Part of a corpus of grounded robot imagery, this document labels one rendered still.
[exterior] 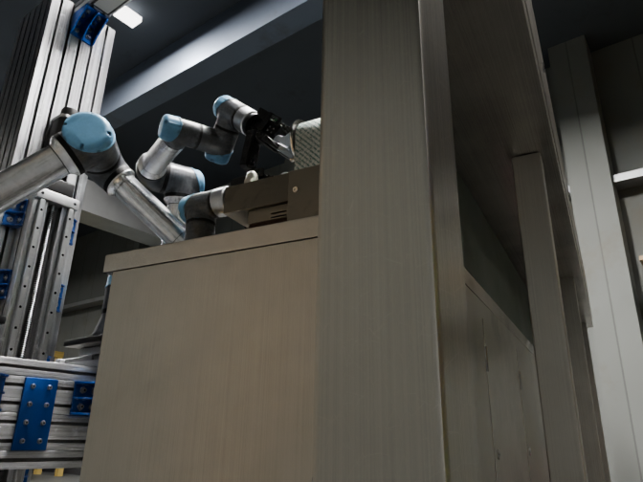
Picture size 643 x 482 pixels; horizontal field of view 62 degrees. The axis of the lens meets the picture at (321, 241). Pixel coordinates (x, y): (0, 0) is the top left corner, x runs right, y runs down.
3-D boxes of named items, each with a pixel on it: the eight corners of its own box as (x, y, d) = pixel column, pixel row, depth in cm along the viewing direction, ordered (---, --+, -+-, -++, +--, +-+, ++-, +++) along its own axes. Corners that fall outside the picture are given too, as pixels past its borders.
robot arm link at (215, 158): (189, 150, 161) (201, 116, 158) (225, 160, 167) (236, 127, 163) (194, 159, 155) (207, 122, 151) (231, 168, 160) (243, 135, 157)
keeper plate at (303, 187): (292, 229, 99) (294, 175, 103) (341, 220, 95) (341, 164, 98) (284, 224, 97) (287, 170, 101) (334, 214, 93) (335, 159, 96)
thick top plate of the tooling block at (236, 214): (266, 238, 122) (267, 214, 124) (438, 208, 104) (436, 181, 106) (223, 213, 108) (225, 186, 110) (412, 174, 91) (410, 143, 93)
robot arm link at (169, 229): (76, 172, 156) (195, 286, 151) (66, 154, 145) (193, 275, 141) (107, 148, 160) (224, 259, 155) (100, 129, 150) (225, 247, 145)
